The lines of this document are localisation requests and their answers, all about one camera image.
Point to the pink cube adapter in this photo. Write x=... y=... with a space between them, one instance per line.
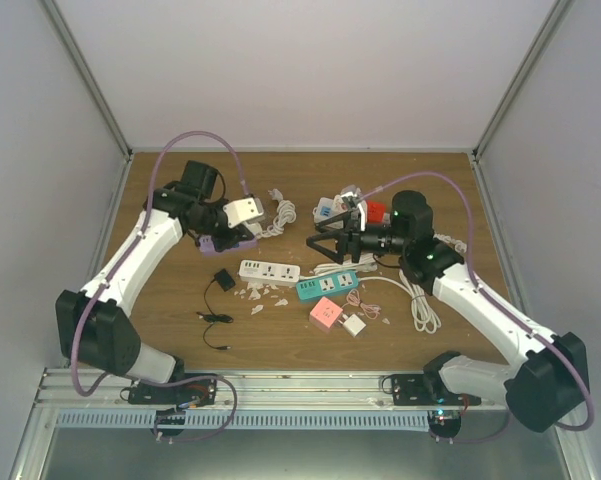
x=325 y=314

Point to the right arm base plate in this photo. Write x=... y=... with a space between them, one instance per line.
x=410 y=389

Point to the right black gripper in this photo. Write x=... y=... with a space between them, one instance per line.
x=350 y=236

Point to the small white plug adapter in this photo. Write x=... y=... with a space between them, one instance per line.
x=353 y=325

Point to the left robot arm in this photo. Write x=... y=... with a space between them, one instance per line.
x=94 y=323

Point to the slotted cable duct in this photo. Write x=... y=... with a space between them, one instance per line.
x=247 y=420

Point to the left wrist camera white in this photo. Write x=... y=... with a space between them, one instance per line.
x=246 y=210

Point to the red cube adapter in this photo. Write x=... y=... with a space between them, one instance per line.
x=377 y=213

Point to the white square charger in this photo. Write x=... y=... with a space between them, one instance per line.
x=255 y=229

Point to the white power strip centre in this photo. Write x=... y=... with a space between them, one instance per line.
x=270 y=273

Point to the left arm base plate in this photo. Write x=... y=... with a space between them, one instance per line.
x=195 y=394

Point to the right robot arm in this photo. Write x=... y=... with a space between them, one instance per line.
x=544 y=376

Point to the teal power strip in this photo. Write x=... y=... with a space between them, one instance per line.
x=326 y=286

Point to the long white power strip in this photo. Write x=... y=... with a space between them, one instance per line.
x=323 y=209

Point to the black power adapter with cable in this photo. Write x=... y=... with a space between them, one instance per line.
x=225 y=281

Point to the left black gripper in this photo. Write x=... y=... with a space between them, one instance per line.
x=234 y=236

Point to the white cartoon cube adapter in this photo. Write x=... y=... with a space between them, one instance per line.
x=339 y=205

